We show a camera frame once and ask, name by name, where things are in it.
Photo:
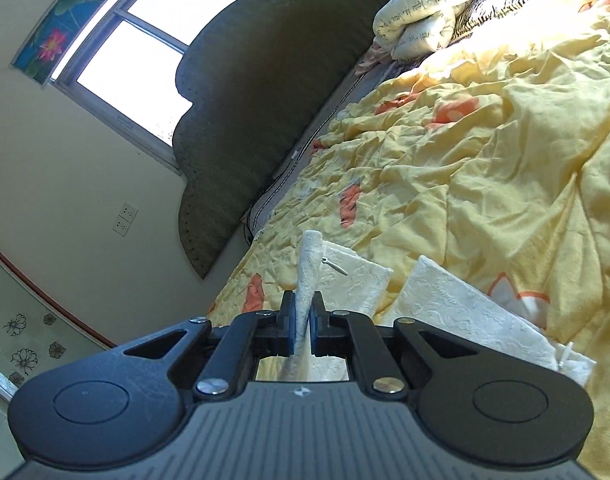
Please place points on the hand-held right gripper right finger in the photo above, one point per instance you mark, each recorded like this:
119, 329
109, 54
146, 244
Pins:
315, 327

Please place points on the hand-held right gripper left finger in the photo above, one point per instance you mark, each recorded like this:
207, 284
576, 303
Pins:
291, 327

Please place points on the grey quilted mattress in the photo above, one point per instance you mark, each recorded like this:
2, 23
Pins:
305, 145

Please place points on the green padded headboard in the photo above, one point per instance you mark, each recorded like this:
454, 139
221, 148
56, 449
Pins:
235, 110

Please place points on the yellow carrot print blanket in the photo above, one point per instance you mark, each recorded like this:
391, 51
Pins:
485, 160

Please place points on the cream printed folded quilt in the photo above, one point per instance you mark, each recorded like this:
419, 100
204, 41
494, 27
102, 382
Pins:
420, 10

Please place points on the floral window valance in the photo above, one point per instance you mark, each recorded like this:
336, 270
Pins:
50, 45

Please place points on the striped patterned pillow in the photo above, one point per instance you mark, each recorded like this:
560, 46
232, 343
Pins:
510, 0

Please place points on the window with grey frame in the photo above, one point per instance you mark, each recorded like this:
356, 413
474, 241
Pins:
150, 50

